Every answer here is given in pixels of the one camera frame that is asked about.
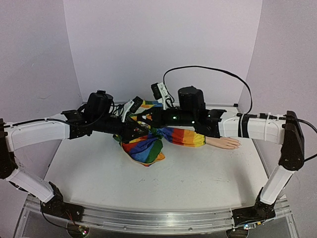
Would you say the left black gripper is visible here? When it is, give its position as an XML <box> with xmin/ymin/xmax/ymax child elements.
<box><xmin>94</xmin><ymin>115</ymin><xmax>149</xmax><ymax>142</ymax></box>

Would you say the small nail polish bottle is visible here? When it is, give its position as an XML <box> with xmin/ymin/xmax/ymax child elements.
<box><xmin>140</xmin><ymin>124</ymin><xmax>150</xmax><ymax>130</ymax></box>

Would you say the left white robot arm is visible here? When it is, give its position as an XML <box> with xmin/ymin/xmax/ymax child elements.
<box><xmin>0</xmin><ymin>90</ymin><xmax>149</xmax><ymax>222</ymax></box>

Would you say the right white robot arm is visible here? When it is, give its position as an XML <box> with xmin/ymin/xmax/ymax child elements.
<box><xmin>137</xmin><ymin>86</ymin><xmax>305</xmax><ymax>227</ymax></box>

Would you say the rainbow striped cloth garment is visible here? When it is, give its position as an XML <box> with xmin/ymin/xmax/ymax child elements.
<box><xmin>112</xmin><ymin>99</ymin><xmax>208</xmax><ymax>167</ymax></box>

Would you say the mannequin hand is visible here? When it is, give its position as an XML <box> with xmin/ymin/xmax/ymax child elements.
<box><xmin>206</xmin><ymin>137</ymin><xmax>241</xmax><ymax>150</ymax></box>

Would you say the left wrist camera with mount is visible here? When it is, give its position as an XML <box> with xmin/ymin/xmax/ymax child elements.
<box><xmin>121</xmin><ymin>96</ymin><xmax>143</xmax><ymax>122</ymax></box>

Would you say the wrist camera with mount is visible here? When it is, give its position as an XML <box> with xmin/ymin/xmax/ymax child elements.
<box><xmin>121</xmin><ymin>96</ymin><xmax>143</xmax><ymax>122</ymax></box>
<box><xmin>151</xmin><ymin>83</ymin><xmax>174</xmax><ymax>110</ymax></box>

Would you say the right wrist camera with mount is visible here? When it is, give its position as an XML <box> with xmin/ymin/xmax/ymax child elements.
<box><xmin>151</xmin><ymin>83</ymin><xmax>174</xmax><ymax>110</ymax></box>

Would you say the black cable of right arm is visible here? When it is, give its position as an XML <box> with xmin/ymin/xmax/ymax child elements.
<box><xmin>162</xmin><ymin>65</ymin><xmax>253</xmax><ymax>115</ymax></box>

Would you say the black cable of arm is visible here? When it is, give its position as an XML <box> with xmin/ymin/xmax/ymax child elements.
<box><xmin>162</xmin><ymin>65</ymin><xmax>253</xmax><ymax>115</ymax></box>
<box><xmin>41</xmin><ymin>210</ymin><xmax>75</xmax><ymax>228</ymax></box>

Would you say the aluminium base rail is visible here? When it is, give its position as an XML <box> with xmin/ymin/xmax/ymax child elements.
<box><xmin>24</xmin><ymin>198</ymin><xmax>290</xmax><ymax>230</ymax></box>

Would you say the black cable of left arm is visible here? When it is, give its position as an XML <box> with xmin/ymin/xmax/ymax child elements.
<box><xmin>41</xmin><ymin>210</ymin><xmax>75</xmax><ymax>228</ymax></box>

